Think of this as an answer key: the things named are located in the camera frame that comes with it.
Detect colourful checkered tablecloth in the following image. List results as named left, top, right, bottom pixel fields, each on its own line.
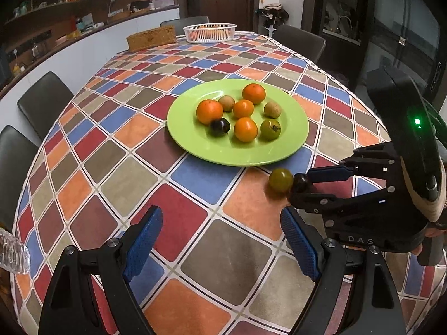
left=11, top=30, right=441, bottom=335

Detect large orange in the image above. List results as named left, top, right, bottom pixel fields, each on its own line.
left=196, top=99, right=224, bottom=126

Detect glass sliding door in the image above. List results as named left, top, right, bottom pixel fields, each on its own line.
left=359, top=0, right=441, bottom=91

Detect green persimmon fruit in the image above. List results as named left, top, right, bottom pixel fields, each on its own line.
left=261, top=119, right=282, bottom=141

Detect white plastic basket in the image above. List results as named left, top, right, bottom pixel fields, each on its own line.
left=183, top=23, right=237, bottom=44

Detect person right hand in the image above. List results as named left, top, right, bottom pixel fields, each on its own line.
left=412, top=227, right=447, bottom=256

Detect dark chair far end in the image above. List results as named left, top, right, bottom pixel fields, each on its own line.
left=160, top=16, right=209, bottom=36

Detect yellow green fruit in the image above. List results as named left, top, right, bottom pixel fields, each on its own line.
left=269, top=168, right=294, bottom=193

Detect dark purple plum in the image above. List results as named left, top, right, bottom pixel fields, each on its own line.
left=290, top=173, right=312, bottom=193

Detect small brown fruit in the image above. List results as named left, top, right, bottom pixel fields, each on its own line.
left=218, top=95, right=235, bottom=112

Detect dark chair near left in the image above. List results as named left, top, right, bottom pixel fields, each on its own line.
left=0, top=125, right=38, bottom=232

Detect brown round fruit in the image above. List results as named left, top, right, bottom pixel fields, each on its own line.
left=264, top=101, right=282, bottom=119

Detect orange fruit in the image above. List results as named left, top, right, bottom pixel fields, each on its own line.
left=234, top=117, right=258, bottom=143

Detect green plate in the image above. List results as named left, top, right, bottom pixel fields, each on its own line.
left=167, top=79, right=309, bottom=166

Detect dark chair right side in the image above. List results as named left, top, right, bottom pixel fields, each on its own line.
left=273, top=24, right=327, bottom=64

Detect clear plastic water bottle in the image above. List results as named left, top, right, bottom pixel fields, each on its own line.
left=0, top=228, right=30, bottom=274

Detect dark chair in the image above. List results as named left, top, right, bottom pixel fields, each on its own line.
left=0, top=125, right=38, bottom=232
left=17, top=72, right=73, bottom=140
left=273, top=24, right=327, bottom=64

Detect small orange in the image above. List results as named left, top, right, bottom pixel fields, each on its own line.
left=233, top=99, right=255, bottom=119

